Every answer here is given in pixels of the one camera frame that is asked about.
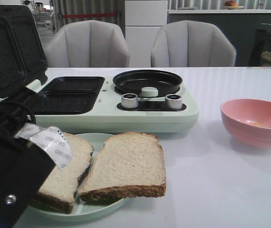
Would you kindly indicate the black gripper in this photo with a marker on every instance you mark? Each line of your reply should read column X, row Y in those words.
column 23, row 165

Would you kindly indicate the bread slice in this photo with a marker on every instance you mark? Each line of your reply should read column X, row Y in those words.
column 59, row 190
column 129, row 165

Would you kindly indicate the breakfast maker hinged lid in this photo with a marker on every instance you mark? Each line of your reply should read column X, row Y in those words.
column 22, row 58

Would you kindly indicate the pink bowl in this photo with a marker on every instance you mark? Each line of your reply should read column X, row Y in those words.
column 248, row 120

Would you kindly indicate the mint green breakfast maker base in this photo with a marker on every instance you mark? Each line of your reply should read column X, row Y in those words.
column 90, row 104

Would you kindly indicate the white printed tape label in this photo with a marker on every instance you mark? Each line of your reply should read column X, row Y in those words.
column 51, row 140

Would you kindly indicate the mint green round plate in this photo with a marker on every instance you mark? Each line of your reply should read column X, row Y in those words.
column 84, row 211

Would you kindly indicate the left silver control knob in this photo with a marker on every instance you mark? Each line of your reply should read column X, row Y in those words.
column 129, row 101

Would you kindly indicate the silver control knob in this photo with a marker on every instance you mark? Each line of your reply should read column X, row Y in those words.
column 173, row 101
column 129, row 101

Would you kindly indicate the left grey upholstered chair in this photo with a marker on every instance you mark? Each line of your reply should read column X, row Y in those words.
column 88, row 43

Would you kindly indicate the grey upholstered chair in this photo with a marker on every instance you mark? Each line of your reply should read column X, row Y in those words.
column 88, row 43
column 190, row 43

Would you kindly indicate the black round frying pan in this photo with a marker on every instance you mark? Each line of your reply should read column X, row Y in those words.
column 133, row 81

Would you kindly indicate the right silver control knob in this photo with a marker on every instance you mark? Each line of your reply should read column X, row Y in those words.
column 173, row 101

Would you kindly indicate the red barrier tape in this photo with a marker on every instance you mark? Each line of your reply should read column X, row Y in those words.
column 96, row 15

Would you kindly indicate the white cabinet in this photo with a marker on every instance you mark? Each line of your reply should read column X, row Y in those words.
column 143, row 18

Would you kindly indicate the right grey upholstered chair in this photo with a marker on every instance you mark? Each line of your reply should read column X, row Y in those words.
column 190, row 43

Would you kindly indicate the grey counter with white top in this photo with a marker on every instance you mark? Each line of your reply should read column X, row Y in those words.
column 246, row 30

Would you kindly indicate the fruit plate on counter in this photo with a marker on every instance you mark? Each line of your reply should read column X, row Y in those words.
column 231, row 5

